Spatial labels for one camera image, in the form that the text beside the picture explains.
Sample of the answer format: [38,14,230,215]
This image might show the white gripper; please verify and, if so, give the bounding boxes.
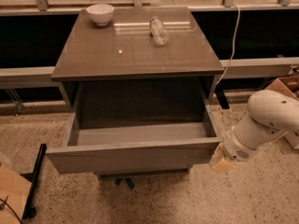
[209,127,256,173]

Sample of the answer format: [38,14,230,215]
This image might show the grey top drawer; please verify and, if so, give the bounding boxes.
[47,77,221,175]

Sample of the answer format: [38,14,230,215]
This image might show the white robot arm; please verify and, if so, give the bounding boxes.
[209,90,299,173]

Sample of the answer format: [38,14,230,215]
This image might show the grey drawer cabinet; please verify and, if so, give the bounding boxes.
[51,7,223,99]

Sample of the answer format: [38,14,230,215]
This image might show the clear plastic bottle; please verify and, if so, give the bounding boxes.
[149,17,169,46]

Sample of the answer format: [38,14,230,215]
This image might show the white ceramic bowl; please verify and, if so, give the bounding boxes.
[87,4,114,26]

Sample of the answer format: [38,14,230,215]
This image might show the black metal stand leg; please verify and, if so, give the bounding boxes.
[21,144,47,219]

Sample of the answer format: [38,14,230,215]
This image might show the white power cable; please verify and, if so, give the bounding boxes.
[216,3,242,86]

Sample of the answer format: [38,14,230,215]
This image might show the black thin cable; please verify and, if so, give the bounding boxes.
[0,195,24,224]

